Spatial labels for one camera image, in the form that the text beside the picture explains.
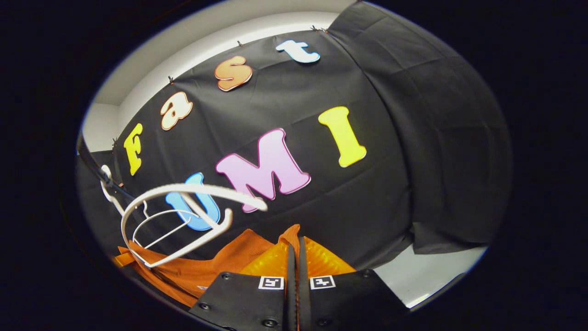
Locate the black backdrop cloth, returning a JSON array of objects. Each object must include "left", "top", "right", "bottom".
[{"left": 76, "top": 0, "right": 513, "bottom": 276}]

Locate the orange corduroy jacket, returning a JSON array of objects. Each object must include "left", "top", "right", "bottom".
[{"left": 113, "top": 224, "right": 301, "bottom": 308}]

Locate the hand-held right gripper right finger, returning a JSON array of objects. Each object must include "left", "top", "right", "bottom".
[{"left": 298, "top": 236, "right": 410, "bottom": 331}]

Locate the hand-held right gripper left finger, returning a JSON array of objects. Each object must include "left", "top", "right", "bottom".
[{"left": 188, "top": 241, "right": 297, "bottom": 331}]

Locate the black clothes rack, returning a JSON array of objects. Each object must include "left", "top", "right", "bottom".
[{"left": 76, "top": 136, "right": 136, "bottom": 200}]

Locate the white plastic hanger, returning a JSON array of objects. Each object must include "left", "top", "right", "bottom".
[
  {"left": 100, "top": 165, "right": 192, "bottom": 250},
  {"left": 120, "top": 183, "right": 268, "bottom": 268}
]

